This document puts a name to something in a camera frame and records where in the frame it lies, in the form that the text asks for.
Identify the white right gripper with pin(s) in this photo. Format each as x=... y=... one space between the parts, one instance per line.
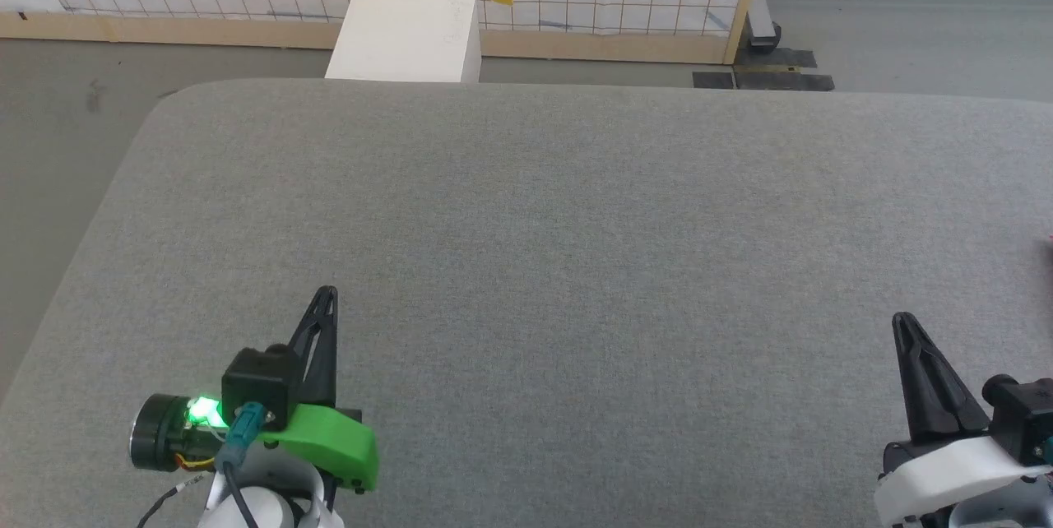
x=946 y=474

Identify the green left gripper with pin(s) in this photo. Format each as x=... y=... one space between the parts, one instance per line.
x=329 y=442

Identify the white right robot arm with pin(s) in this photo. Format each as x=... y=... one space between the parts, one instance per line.
x=999 y=511

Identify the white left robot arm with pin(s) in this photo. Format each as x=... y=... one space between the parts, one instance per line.
x=263 y=507

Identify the white box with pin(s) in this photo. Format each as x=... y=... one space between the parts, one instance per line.
x=407 y=39

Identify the black floor plates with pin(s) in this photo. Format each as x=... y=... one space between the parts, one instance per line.
x=773 y=80

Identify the grey partition stand foot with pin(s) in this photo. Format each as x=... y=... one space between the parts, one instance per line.
x=763 y=26

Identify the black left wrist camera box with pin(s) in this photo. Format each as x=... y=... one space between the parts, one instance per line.
x=259 y=384

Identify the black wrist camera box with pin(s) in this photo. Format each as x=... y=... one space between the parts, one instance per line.
x=259 y=384
x=1024 y=417

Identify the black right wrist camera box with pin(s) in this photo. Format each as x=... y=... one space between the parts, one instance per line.
x=1024 y=417

